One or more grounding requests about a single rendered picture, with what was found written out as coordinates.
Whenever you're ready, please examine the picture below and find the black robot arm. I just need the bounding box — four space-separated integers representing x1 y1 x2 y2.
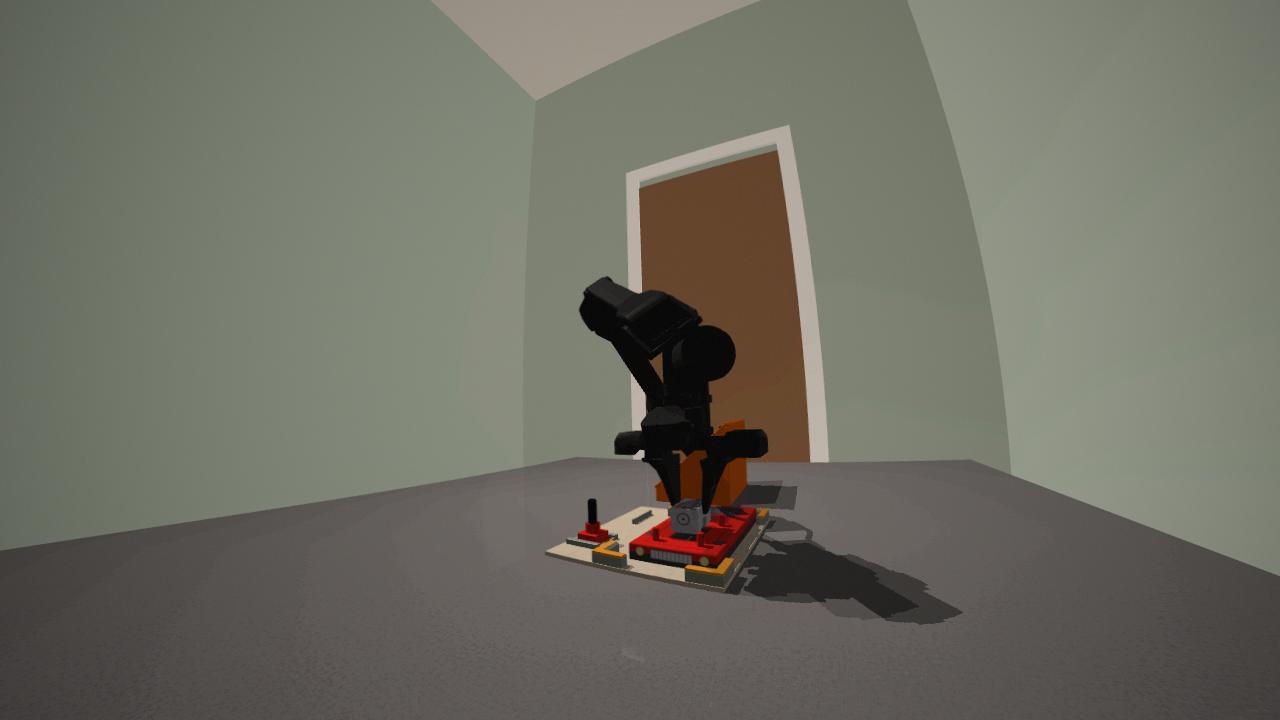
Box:
579 275 736 457

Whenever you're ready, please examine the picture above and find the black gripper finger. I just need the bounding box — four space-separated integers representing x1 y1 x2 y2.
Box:
700 457 736 514
643 454 681 507

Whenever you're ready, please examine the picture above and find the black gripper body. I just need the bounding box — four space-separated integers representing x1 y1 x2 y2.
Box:
614 386 769 460

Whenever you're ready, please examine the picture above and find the red toy car body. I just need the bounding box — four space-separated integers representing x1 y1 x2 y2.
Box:
628 505 756 569

